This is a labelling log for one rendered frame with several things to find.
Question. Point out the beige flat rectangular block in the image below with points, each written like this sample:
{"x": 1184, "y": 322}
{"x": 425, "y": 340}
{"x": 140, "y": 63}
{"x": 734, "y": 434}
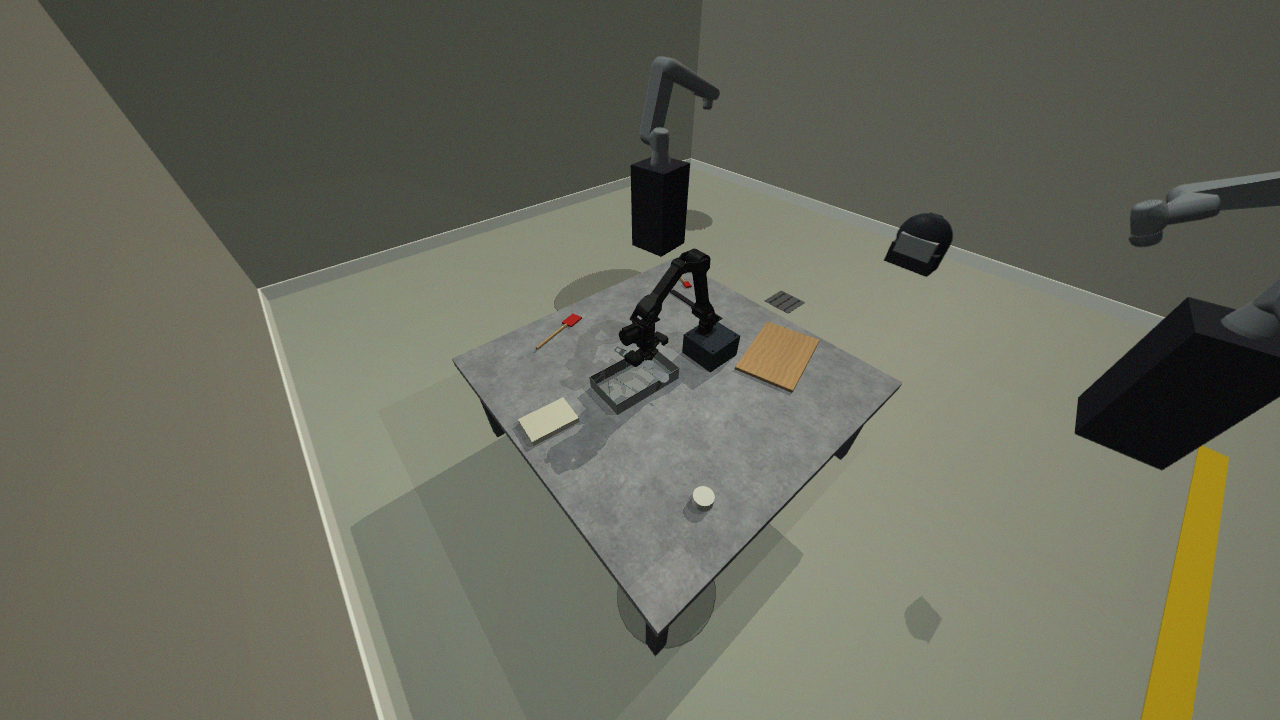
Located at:
{"x": 548, "y": 421}

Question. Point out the light brown wooden board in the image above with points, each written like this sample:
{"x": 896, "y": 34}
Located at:
{"x": 778, "y": 356}

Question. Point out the red spatula with wooden handle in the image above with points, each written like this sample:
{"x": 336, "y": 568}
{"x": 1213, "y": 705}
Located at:
{"x": 570, "y": 321}

